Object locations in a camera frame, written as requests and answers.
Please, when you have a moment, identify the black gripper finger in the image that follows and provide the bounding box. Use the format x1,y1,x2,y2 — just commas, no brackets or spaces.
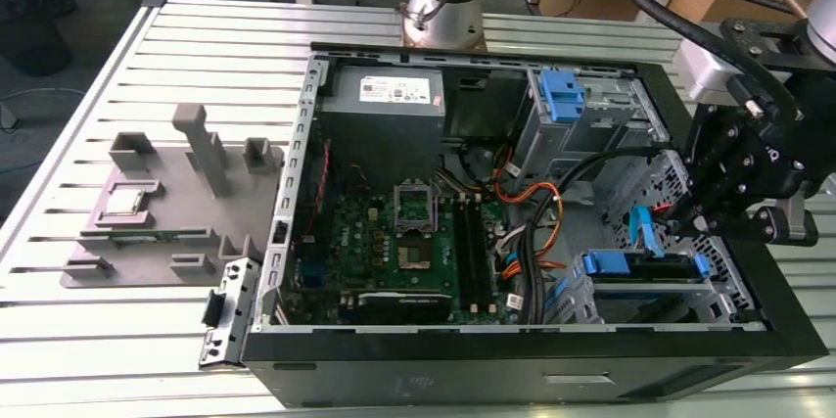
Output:
664,102,764,237
678,203,819,247

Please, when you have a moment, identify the blue plastic drive latch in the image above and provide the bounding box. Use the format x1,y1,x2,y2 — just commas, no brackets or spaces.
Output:
540,69,587,121

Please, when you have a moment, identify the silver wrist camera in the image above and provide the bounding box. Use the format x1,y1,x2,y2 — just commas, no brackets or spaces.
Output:
675,38,750,106

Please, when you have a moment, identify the black PC case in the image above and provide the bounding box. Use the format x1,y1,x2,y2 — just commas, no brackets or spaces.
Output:
239,40,831,409

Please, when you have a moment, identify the metal slot bracket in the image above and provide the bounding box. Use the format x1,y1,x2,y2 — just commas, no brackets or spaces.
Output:
199,255,263,370

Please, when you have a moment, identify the green motherboard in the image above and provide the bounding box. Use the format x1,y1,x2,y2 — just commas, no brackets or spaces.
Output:
290,177,524,325

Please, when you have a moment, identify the black case fan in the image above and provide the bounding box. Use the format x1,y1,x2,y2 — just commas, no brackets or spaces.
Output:
300,114,335,248

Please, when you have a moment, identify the black RAM slot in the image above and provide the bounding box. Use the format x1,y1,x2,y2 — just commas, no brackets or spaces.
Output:
454,192,482,311
472,192,500,311

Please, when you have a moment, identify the silver optical drive cage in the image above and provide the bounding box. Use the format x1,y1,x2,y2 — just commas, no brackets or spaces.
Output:
515,65,670,179

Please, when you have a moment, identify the black graphics card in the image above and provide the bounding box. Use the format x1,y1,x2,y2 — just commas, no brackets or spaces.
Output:
340,289,456,325

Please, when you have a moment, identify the grey parts rack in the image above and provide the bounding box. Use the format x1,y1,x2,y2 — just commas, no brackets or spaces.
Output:
59,104,290,289

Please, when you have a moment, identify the silver disk bay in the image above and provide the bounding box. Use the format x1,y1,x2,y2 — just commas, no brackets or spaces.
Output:
562,249,767,325

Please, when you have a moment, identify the red black twisted wire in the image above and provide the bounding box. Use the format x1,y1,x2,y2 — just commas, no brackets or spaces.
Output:
300,138,334,246

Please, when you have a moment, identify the orange power wire bundle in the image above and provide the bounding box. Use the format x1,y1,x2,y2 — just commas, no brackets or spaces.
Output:
492,180,570,287

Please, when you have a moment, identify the blue data wire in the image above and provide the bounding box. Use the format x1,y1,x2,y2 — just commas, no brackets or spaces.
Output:
626,206,667,258

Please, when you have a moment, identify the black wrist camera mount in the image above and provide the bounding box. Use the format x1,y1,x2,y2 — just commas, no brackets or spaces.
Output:
718,16,836,74

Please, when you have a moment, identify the pale floor cable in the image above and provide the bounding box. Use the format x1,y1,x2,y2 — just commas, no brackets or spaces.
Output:
0,86,88,102

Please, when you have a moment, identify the silver CPU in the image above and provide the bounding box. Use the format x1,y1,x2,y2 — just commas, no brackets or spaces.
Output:
103,189,147,216

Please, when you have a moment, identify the metal socket cover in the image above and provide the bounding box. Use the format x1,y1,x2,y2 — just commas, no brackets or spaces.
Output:
390,176,438,236

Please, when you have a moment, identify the wooden cabinet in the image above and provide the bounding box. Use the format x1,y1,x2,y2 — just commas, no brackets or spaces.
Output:
659,0,836,89

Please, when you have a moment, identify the green RAM stick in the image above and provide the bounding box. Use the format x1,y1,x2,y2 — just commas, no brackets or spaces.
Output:
107,229,188,246

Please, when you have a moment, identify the grey power supply unit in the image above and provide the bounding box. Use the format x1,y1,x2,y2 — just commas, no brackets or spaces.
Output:
319,65,450,179

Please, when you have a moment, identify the hard disk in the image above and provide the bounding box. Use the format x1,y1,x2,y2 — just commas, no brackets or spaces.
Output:
554,250,715,325

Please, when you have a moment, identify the CPU socket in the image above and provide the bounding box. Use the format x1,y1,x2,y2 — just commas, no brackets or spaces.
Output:
396,236,440,271

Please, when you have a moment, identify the thin multicolour header wire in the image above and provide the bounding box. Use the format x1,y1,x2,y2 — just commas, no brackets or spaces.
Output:
344,161,372,190

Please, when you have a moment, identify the thick black cable bundle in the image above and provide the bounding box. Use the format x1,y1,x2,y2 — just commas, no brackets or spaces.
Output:
522,146,675,324

